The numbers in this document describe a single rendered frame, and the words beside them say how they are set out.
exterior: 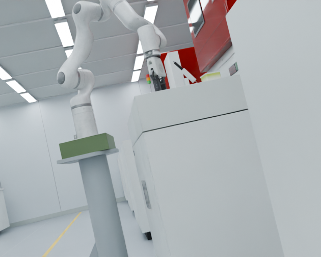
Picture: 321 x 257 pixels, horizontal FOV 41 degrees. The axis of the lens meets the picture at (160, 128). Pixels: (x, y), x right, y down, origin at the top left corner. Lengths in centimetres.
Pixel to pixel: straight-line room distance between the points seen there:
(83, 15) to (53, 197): 811
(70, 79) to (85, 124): 26
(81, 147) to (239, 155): 95
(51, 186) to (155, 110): 862
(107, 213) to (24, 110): 818
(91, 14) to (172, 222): 125
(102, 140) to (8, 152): 816
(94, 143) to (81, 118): 18
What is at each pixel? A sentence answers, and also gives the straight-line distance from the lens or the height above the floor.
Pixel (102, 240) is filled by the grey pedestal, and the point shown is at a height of 34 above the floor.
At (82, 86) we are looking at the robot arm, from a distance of 252.
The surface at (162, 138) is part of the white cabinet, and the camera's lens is 167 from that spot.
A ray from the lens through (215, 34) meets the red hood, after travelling 247.
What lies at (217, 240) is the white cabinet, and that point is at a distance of 172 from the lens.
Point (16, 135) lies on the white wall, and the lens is 1039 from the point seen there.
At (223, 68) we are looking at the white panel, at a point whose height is 115.
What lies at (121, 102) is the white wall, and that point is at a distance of 1026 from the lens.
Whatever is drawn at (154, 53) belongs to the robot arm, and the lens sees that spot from 210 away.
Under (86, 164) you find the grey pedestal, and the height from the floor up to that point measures 76.
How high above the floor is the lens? 69
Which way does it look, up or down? 4 degrees up
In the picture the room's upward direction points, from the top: 13 degrees counter-clockwise
